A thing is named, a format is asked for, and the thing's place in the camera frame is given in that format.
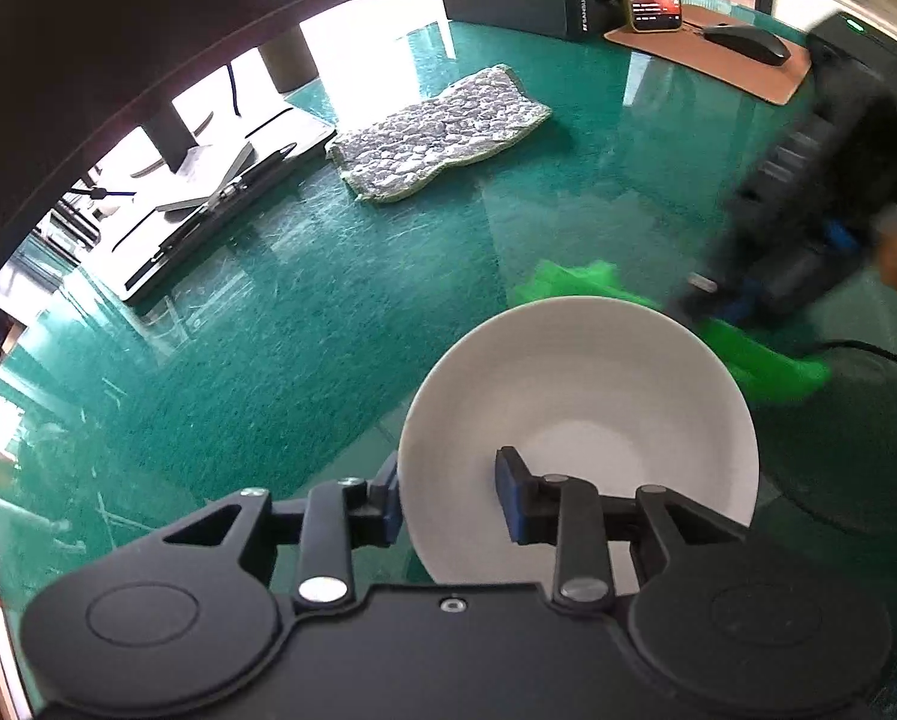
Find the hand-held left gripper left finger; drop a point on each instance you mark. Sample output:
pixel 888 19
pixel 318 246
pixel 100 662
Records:
pixel 384 510

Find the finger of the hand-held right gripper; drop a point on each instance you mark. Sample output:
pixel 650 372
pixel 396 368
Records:
pixel 722 304

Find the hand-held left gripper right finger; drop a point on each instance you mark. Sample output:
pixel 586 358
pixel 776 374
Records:
pixel 514 499

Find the green cloth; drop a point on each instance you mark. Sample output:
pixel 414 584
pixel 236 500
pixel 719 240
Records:
pixel 771 371

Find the white bowl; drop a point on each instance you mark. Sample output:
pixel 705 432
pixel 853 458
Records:
pixel 568 375

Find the brown mouse pad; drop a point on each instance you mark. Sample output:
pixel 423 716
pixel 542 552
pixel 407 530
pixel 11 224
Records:
pixel 748 75

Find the black computer mouse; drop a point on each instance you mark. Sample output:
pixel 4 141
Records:
pixel 748 43

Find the silver pebbled pad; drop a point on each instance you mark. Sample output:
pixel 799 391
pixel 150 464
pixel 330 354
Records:
pixel 441 131

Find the black pen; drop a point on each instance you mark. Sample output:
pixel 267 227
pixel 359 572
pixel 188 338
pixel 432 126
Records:
pixel 257 169

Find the monitor stand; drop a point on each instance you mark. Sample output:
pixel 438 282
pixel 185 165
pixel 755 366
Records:
pixel 174 142

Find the black monitor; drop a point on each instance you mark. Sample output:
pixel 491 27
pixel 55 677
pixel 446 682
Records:
pixel 118 52

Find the dark cylinder post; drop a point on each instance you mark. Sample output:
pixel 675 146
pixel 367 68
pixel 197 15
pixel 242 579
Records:
pixel 289 60

